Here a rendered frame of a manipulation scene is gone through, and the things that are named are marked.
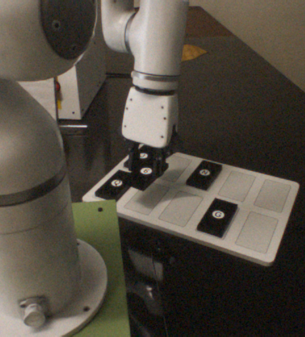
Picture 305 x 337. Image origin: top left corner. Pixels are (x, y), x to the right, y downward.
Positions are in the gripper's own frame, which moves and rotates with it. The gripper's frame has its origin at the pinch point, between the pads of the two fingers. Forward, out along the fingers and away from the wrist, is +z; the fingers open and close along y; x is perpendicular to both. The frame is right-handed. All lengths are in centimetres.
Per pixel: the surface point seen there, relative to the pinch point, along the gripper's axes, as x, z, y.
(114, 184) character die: 0.1, 6.8, -7.3
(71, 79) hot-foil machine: 19.7, -8.3, -37.3
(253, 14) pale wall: 216, -30, -52
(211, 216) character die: 1.2, 6.7, 15.0
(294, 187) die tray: 21.0, 3.6, 25.9
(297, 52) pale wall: 245, -8, -23
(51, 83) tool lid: 4.7, -10.2, -30.2
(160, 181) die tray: 7.7, 6.4, -0.2
